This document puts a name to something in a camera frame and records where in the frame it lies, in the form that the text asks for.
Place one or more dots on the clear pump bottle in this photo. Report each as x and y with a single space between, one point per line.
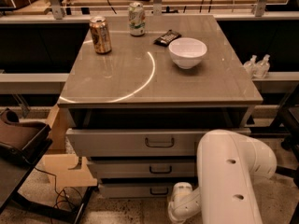
261 67
249 65

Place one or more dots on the white green soda can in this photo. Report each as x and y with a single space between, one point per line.
136 15

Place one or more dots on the grey middle drawer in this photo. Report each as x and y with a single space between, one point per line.
109 169

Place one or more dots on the gold soda can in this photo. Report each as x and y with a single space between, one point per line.
100 35

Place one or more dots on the grey top drawer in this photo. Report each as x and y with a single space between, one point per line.
134 143

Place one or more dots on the grey drawer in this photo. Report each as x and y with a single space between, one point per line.
135 190
109 169
134 143

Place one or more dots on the right clear pump bottle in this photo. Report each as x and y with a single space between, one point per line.
261 67

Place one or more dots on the grey bottom drawer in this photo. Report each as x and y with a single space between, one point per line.
135 190

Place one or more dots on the left clear pump bottle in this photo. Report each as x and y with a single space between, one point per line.
249 65

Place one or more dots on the black snack bar wrapper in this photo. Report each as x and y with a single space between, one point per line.
165 39

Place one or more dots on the white bowl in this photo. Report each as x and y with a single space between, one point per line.
186 52

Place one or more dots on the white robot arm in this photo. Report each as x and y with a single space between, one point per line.
226 163

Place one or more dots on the grey drawer cabinet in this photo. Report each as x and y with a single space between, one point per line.
138 87

